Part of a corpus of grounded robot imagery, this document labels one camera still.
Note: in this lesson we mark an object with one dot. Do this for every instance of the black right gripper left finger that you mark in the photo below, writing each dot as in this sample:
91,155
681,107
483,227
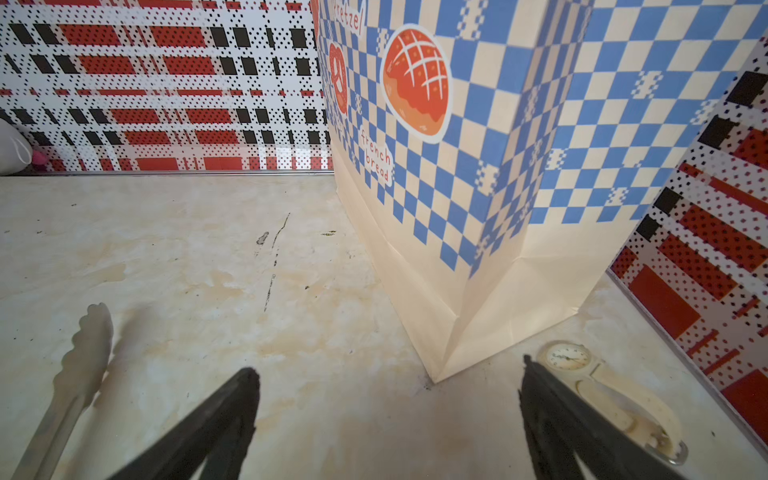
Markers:
213,440

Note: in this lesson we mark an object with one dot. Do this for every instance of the steel tongs red handles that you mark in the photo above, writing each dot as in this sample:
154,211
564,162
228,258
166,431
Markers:
74,388

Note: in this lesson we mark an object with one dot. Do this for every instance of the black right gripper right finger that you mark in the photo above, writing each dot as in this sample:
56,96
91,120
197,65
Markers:
564,433

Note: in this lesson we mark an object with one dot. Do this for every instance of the pink white plush toy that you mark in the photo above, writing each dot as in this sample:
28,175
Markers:
16,154

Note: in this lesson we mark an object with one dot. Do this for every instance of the blue checkered paper bag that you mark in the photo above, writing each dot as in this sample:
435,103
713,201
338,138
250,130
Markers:
494,156

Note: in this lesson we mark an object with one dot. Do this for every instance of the cream wristwatch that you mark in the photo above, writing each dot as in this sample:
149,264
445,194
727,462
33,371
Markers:
632,408

